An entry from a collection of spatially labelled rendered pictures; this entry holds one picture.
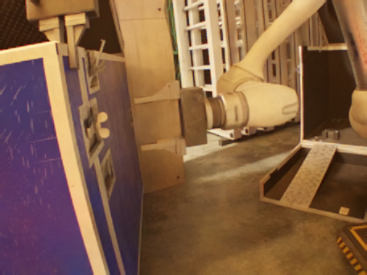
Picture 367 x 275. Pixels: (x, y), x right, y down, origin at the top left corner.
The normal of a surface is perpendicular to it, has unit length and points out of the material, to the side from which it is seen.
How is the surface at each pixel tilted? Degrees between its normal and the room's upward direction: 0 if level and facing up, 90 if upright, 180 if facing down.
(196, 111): 90
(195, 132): 90
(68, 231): 90
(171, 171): 90
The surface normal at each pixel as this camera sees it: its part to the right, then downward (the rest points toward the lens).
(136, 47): 0.46, 0.19
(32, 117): 0.11, 0.25
